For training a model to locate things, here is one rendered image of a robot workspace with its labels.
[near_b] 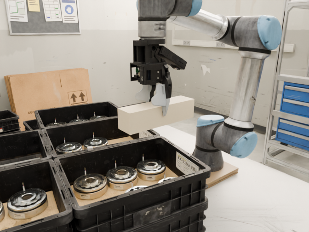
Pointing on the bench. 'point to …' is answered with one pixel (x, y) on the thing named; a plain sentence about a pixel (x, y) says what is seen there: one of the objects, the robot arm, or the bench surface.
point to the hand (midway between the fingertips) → (157, 108)
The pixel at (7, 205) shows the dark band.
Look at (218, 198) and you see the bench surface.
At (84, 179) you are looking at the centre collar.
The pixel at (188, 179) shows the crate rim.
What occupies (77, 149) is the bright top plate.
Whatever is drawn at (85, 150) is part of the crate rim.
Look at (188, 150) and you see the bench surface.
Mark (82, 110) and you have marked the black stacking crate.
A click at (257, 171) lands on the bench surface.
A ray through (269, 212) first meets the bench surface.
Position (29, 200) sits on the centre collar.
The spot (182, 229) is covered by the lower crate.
